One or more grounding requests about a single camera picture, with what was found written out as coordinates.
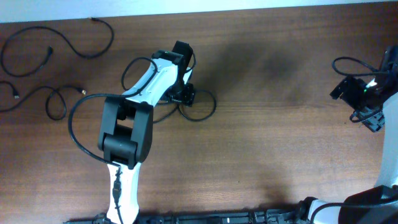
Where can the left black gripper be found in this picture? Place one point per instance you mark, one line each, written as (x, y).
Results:
(186, 98)

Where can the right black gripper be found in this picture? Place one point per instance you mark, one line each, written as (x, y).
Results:
(346, 89)

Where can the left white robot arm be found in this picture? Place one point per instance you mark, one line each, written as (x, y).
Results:
(127, 125)

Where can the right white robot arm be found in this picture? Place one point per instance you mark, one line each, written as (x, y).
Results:
(378, 204)

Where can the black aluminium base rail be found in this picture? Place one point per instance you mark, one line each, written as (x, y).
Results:
(271, 216)

